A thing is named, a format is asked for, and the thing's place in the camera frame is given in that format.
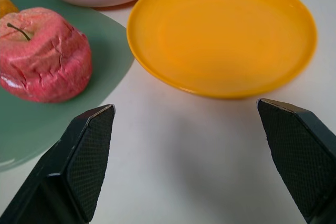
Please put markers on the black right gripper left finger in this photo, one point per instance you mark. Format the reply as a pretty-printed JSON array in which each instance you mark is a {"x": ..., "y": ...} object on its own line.
[{"x": 78, "y": 161}]

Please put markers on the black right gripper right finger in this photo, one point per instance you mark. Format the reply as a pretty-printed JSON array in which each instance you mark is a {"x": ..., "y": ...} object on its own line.
[{"x": 302, "y": 150}]

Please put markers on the orange round plate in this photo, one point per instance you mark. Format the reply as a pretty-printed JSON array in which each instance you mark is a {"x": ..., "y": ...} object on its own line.
[{"x": 223, "y": 35}]

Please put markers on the orange toy fruit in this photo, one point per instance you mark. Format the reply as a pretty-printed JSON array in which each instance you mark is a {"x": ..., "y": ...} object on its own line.
[{"x": 5, "y": 5}]

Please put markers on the green square tray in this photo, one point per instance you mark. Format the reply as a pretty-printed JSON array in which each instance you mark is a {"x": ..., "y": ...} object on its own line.
[{"x": 86, "y": 58}]

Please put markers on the red toy apple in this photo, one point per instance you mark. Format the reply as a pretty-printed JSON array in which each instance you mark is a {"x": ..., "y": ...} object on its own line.
[{"x": 43, "y": 56}]

